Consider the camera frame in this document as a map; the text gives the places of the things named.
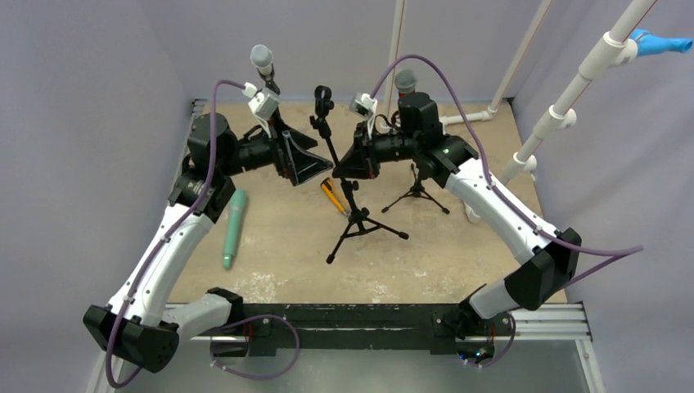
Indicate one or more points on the grey white microphone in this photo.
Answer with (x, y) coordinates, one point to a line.
(261, 58)

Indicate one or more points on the black tripod shockmount stand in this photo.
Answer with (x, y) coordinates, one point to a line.
(417, 190)

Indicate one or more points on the mint green microphone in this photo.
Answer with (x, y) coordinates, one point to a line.
(236, 211)

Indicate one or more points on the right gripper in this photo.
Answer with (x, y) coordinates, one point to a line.
(367, 154)

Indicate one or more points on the blue pipe fitting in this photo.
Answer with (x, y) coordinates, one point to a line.
(649, 44)

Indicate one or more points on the black tripod mic stand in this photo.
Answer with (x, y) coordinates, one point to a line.
(359, 222)

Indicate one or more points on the white PVC pipe frame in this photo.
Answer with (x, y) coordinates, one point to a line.
(604, 172)

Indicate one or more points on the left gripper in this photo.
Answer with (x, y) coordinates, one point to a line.
(299, 164)

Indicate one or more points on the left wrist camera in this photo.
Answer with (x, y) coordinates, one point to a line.
(262, 103)

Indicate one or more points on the yellow utility knife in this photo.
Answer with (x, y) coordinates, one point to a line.
(335, 196)

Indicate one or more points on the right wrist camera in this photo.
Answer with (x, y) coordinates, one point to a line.
(365, 106)

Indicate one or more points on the black round-base mic stand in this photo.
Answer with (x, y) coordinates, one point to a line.
(270, 83)

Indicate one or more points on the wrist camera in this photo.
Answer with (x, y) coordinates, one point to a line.
(365, 106)
(262, 103)

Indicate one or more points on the red glitter microphone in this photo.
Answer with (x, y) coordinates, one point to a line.
(405, 82)

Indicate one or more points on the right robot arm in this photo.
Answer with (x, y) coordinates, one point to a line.
(547, 256)

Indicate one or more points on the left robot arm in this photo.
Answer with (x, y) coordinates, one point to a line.
(135, 325)

